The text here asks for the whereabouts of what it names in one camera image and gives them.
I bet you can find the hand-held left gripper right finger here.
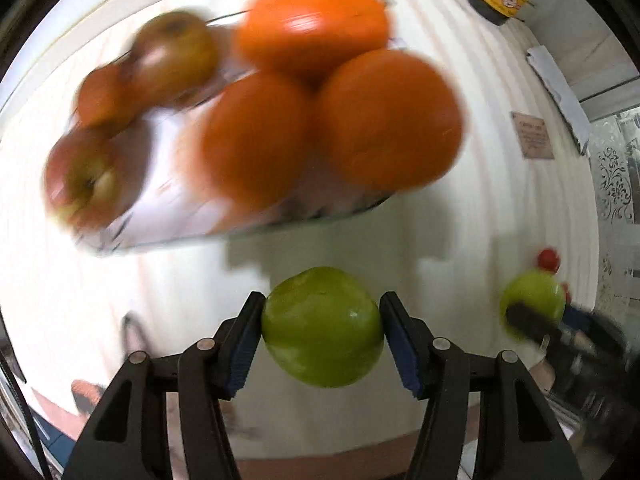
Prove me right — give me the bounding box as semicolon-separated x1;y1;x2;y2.
379;291;583;480

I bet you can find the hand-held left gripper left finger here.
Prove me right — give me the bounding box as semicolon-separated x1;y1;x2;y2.
62;291;267;480

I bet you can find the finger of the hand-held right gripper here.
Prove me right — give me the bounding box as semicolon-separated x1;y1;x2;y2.
506;302;566;346
562;305;626;356

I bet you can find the green apple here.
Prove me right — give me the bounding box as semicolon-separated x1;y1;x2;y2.
499;270;567;341
261;266;386;389

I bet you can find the floral oval plate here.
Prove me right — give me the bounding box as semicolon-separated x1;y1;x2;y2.
67;0;401;256

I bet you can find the small orange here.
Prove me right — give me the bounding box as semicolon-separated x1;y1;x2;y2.
315;49;465;192
200;71;321;213

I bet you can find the small brownish red apple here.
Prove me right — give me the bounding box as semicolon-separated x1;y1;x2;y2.
75;62;138;131

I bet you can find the large orange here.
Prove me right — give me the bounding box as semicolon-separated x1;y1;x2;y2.
235;0;392;81

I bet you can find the striped cat print tablecloth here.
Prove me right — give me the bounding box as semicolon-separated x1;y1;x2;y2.
0;0;601;480

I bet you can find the patterned glass door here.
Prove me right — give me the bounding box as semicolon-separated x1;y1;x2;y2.
585;110;640;321

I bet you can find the brown card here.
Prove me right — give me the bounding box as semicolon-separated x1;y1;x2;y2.
511;111;555;161

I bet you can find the blue kitchen cabinet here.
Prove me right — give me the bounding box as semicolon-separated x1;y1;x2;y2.
35;410;76;480

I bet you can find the white folded paper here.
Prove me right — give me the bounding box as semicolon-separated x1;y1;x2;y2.
526;45;592;156

